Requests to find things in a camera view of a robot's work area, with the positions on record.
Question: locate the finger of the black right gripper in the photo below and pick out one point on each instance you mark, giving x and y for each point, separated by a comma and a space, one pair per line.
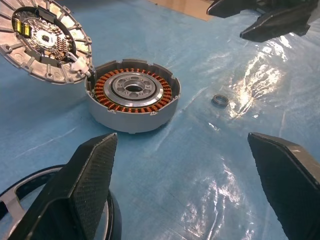
277, 25
232, 7

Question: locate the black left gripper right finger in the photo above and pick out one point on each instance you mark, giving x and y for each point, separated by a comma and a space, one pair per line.
292, 185

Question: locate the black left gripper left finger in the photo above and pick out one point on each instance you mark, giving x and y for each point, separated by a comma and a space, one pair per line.
75, 190

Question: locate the silver spoked rotor black rim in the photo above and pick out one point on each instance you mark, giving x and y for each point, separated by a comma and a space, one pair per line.
10, 203

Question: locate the silver round motor cover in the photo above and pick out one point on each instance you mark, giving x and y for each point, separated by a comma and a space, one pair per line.
15, 51

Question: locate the copper wound stator ring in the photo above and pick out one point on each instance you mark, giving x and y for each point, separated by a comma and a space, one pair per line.
130, 121

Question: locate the brown cardboard sheet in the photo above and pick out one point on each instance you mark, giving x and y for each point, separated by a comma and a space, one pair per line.
180, 6

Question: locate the blue plastic-covered table sheet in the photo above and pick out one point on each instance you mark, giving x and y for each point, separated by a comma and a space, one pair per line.
175, 162

